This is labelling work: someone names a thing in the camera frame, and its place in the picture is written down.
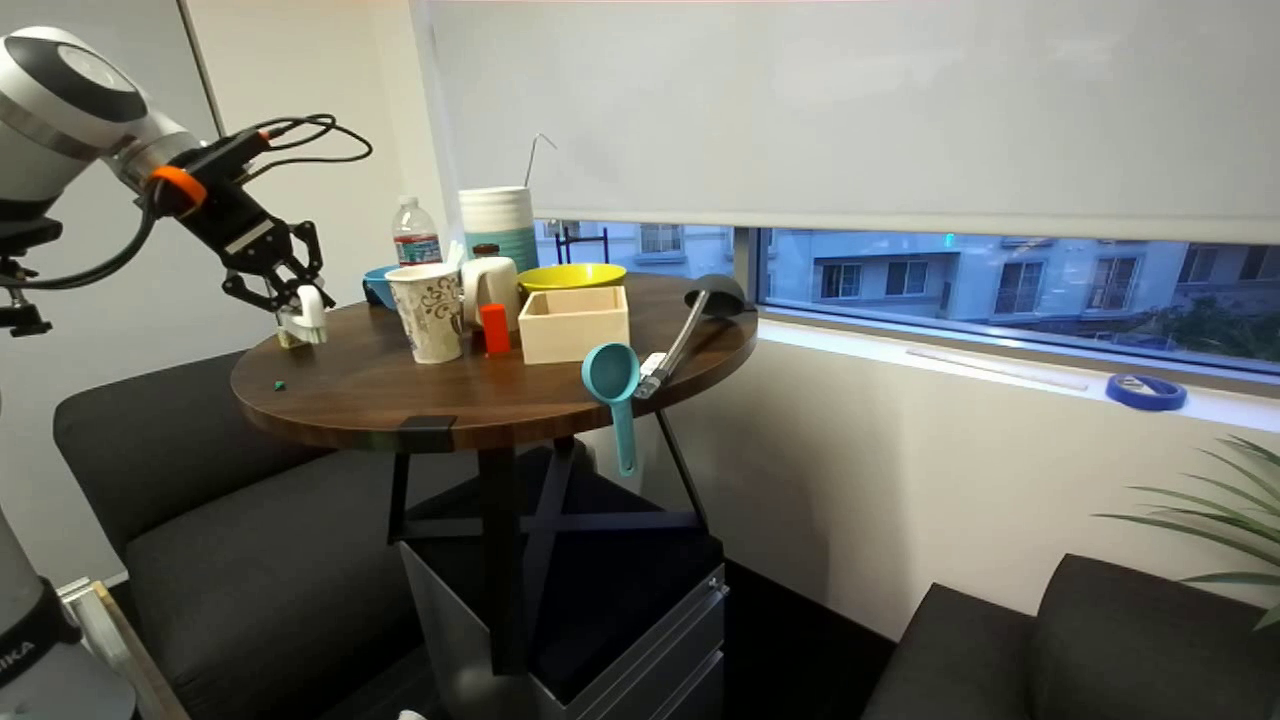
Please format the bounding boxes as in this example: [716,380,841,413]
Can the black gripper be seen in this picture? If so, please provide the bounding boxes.
[184,178,333,321]

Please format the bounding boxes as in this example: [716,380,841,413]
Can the white scrub brush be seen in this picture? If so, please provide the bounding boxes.
[271,280,333,352]

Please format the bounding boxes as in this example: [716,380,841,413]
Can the blue plastic bowl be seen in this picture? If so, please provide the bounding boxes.
[361,261,405,312]

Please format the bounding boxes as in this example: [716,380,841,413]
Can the clear plastic water bottle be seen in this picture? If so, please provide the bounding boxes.
[389,198,443,270]

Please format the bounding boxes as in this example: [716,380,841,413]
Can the patterned paper cup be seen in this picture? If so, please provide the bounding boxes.
[382,261,469,369]

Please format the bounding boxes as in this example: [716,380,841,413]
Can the round dark wooden table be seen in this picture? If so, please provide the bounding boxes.
[230,271,762,685]

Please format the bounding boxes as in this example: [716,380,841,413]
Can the small orange object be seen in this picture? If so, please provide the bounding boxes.
[477,302,518,361]

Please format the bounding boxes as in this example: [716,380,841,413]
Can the white and teal cup stack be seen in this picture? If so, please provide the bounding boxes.
[455,185,545,278]

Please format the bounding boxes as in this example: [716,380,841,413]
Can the yellow bowl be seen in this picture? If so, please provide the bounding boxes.
[518,261,634,298]

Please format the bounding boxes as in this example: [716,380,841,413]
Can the dark grey couch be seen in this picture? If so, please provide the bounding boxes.
[51,350,431,720]
[855,551,1280,720]

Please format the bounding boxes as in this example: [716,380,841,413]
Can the light wooden box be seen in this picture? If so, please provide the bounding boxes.
[518,286,634,369]

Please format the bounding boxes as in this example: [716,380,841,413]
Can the teal plastic scoop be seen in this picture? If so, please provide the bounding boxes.
[579,340,649,485]

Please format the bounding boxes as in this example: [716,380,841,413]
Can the white roller blind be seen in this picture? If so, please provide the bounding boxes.
[411,0,1280,247]

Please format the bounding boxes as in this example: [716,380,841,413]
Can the glass window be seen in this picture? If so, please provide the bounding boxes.
[535,216,1280,393]

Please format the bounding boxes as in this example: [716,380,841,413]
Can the blue tape roll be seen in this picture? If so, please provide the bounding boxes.
[1099,369,1191,418]

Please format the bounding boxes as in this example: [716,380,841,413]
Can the green leafy plant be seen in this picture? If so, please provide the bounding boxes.
[1098,431,1280,638]

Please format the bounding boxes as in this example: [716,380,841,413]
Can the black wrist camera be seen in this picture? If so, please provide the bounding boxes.
[197,123,291,171]

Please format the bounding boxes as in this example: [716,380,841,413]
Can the white metal frame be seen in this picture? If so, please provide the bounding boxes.
[58,572,191,720]

